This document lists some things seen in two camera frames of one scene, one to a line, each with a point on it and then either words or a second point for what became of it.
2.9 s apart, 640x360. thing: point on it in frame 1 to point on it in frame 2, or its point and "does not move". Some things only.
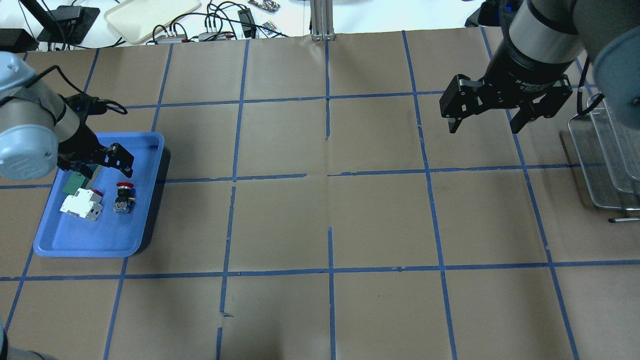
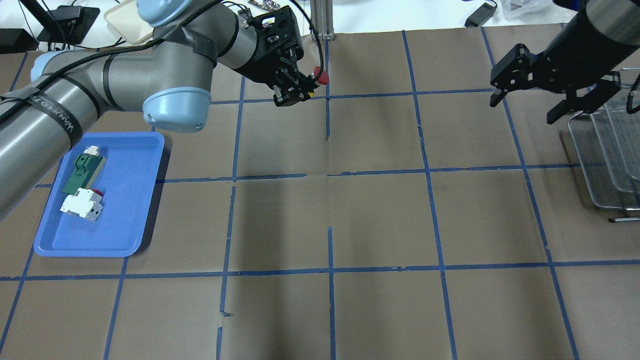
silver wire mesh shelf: (609, 153) does not move
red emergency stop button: (125, 201) to (324, 79)
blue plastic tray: (114, 234) does not move
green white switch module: (75, 180) does not move
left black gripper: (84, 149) to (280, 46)
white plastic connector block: (85, 203) does not move
